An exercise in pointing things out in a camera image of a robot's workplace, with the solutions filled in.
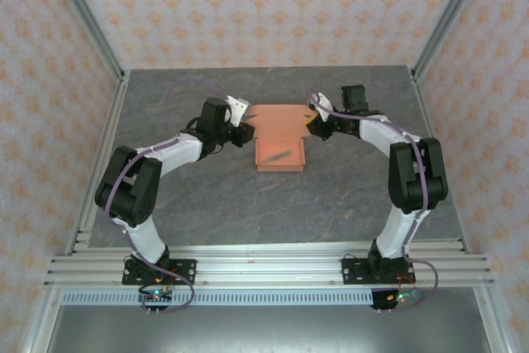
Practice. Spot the orange cardboard paper box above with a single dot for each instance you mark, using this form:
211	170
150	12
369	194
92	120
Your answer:
281	121

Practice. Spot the grey pen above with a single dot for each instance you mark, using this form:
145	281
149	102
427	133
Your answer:
277	156

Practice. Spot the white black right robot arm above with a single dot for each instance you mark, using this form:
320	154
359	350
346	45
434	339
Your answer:
396	233

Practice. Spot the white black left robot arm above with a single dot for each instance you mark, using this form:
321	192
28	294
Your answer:
144	241

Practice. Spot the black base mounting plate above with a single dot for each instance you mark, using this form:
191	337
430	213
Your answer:
186	272
351	272

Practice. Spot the controller board with lights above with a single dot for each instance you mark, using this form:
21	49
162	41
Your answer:
398	297
156	296

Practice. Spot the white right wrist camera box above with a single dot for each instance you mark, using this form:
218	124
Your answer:
322	101

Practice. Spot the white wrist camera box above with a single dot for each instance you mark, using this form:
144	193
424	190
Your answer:
236	109
322	101

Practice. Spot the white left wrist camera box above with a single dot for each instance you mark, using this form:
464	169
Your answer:
236	109

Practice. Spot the aluminium table side rail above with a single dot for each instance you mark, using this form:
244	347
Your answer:
421	101
109	130

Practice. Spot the aluminium frame post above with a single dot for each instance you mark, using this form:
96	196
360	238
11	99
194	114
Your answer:
450	14
84	14

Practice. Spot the long aluminium cross rail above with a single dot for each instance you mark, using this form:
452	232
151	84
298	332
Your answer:
268	270

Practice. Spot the aluminium frame leg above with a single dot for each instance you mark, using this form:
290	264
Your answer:
494	324
41	324

